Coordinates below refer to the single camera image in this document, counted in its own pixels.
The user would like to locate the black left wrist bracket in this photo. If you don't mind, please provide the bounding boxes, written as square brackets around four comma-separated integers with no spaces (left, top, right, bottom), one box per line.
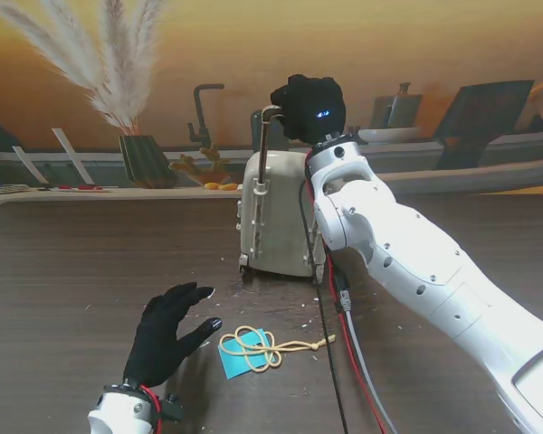
[161,392,185,422]

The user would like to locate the long white slanted strip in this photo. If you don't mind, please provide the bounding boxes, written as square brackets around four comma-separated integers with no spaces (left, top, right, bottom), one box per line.
[51,128,95,185]

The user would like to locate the white bowl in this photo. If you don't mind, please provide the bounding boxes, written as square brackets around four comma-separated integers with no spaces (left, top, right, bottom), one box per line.
[359,127,423,145]

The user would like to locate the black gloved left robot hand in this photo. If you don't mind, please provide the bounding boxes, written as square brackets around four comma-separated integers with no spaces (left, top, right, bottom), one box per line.
[122,282,223,389]

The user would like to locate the light wooden shelf board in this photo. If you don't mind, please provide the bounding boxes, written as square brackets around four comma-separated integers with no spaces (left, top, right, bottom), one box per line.
[0,182,245,210]

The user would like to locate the wrist cable bundle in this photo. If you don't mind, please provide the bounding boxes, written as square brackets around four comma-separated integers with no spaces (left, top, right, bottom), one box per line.
[298,151,399,434]
[139,383,164,434]

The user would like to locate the teal paper luggage tag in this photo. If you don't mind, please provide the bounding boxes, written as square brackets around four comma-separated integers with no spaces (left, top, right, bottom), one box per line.
[218,325,276,380]

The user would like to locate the dark rounded canister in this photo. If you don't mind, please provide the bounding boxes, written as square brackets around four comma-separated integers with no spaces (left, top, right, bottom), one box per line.
[250,109,291,155]

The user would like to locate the short white slanted strip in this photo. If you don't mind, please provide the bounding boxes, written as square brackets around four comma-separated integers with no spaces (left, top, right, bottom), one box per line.
[11,146,49,185]

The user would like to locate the black kitchen faucet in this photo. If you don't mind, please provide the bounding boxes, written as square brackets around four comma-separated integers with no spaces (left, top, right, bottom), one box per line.
[187,83,225,146]

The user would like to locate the brown coral ornament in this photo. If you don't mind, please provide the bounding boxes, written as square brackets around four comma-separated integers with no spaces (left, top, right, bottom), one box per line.
[169,145,231,184]

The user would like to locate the red berries on plate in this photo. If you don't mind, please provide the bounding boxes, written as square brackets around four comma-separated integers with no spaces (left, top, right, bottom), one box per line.
[49,182,105,192]

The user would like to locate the right wrist cable bundle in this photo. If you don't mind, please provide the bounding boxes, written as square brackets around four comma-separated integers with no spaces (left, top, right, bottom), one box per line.
[298,151,399,434]

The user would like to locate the white pampas grass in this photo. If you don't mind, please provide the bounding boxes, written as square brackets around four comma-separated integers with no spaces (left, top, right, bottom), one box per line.
[0,0,168,137]

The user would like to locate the left wrist cable bundle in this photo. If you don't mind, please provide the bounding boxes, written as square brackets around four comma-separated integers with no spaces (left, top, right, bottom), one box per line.
[139,383,164,434]

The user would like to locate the dark slanted board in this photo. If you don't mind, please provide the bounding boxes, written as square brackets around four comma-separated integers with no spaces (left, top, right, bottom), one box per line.
[433,80,536,171]

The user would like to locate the dark green ribbed vase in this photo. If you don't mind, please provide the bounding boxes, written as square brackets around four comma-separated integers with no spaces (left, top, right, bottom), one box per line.
[119,134,178,190]

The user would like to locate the small beige hard-shell suitcase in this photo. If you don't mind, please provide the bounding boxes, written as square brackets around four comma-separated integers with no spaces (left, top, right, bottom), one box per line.
[233,104,327,284]

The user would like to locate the beige twisted cord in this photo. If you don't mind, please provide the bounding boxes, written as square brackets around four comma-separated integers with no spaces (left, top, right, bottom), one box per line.
[220,325,338,373]

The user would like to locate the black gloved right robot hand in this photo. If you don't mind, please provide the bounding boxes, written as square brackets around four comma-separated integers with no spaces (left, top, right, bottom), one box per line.
[270,74,346,146]

